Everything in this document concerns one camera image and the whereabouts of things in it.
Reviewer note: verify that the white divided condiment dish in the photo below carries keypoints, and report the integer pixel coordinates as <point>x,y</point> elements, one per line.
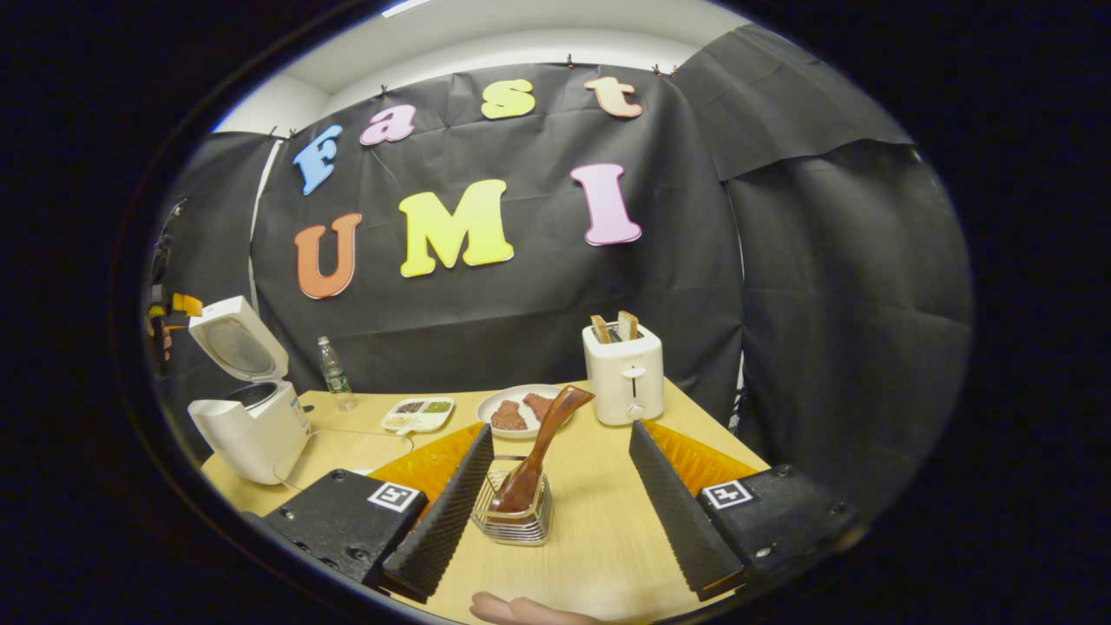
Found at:
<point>417,415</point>

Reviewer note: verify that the toasted bread slice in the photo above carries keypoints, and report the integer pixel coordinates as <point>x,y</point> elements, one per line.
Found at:
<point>627,325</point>
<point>601,330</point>

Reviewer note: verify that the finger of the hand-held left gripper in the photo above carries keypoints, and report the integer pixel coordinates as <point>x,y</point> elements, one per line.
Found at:
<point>187,305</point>

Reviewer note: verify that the white rice cooker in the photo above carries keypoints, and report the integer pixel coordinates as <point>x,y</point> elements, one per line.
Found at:
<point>252,430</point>

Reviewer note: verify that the white toaster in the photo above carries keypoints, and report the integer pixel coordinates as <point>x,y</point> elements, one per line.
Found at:
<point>623,382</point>

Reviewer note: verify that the brown meat piece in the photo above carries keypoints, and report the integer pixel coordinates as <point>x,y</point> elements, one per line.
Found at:
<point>538,406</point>
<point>509,417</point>

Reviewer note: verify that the clear plastic water bottle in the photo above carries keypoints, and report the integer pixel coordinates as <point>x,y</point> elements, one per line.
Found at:
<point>336,378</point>

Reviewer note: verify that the white round plate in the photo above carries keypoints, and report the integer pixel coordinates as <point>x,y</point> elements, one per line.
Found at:
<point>488,404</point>

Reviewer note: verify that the large ceiling light panel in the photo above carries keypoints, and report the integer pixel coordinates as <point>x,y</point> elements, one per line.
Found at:
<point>406,7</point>

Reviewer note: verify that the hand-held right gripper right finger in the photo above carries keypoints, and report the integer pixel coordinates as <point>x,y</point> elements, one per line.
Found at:
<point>681,521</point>

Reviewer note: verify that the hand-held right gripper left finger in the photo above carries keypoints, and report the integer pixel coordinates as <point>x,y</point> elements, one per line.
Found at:
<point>443,529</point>

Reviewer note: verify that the brown wooden spoon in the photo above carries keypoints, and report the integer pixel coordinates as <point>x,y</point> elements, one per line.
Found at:
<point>547,434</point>

